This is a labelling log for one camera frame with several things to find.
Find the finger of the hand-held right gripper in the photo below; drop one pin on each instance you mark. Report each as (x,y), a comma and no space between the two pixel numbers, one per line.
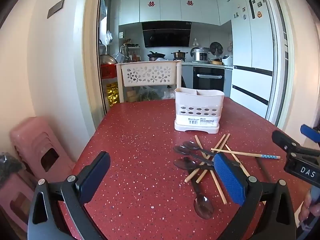
(283,138)
(310,132)

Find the silver electric pressure cooker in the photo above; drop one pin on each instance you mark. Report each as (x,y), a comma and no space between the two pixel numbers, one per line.
(200,55)

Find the bag of green vegetables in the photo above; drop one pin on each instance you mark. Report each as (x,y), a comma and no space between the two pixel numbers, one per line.
(148,95)

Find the white upper kitchen cabinets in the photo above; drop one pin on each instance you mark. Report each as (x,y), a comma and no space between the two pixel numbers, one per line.
(170,5)

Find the small white kitchen appliance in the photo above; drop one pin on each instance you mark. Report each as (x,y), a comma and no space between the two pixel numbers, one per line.
(227,60)

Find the black plastic bag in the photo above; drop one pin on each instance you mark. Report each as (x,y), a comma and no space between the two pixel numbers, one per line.
(7,167)

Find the white refrigerator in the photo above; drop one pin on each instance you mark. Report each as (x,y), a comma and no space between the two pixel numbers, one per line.
(250,42)

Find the large metal basin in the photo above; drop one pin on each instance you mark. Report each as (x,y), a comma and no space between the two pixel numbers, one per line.
(107,59)

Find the beige door frame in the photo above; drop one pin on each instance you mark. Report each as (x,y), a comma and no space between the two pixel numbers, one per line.
(91,42)

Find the red paper decal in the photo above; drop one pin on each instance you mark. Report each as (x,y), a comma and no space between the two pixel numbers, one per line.
(189,2)
(151,3)

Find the red plastic crate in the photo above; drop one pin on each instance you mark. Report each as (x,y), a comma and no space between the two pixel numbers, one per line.
(108,71)

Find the steel cooking pot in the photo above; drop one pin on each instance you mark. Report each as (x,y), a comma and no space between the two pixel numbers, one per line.
(179,54)

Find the dark wall switch plate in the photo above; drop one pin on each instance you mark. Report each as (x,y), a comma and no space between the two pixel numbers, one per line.
(55,8)

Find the white spice rack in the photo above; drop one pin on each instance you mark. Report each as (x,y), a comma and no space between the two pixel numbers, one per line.
(130,52)

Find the person's right hand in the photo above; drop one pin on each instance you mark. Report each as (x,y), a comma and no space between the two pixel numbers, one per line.
(305,206)

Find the black built-in oven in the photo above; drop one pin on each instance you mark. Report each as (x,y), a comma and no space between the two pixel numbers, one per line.
(207,76)

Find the gas stove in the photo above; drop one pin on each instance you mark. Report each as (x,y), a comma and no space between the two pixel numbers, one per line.
(180,60)

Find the stack of pink plastic stools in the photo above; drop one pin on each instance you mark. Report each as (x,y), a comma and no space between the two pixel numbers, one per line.
(32,135)

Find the white plastic bag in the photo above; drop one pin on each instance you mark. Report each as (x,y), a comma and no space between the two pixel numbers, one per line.
(168,93)

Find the round black divided tray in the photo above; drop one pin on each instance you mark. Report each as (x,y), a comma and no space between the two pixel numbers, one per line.
(216,47)

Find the pink plastic stool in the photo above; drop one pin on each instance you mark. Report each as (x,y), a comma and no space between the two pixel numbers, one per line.
(15,187)

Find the black wok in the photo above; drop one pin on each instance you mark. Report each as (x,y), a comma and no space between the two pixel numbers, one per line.
(156,55)

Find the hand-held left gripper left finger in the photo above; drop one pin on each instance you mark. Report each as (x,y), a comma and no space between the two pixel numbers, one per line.
(96,175)

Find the hanging clear plastic bag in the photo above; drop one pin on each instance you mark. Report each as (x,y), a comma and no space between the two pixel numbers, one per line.
(108,38)

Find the small cardboard box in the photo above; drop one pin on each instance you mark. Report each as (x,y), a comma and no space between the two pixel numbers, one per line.
(131,95)

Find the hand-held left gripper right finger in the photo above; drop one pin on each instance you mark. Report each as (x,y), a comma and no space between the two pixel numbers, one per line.
(228,177)

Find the group of fridge magnets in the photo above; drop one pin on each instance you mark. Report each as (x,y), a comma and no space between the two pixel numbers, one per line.
(259,13)

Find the gold foil bag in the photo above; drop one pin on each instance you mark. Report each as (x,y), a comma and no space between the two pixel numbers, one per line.
(112,95)

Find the white plastic utensil holder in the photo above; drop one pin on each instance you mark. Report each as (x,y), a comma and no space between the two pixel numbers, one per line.
(197,102)

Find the round wooden board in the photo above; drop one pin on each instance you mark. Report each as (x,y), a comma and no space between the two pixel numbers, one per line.
(216,62)

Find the translucent dark plastic spoon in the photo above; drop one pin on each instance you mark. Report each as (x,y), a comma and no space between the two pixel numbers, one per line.
(181,150)
(183,163)
(191,145)
(203,206)

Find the black range hood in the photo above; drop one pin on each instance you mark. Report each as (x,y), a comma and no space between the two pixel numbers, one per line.
(166,35)

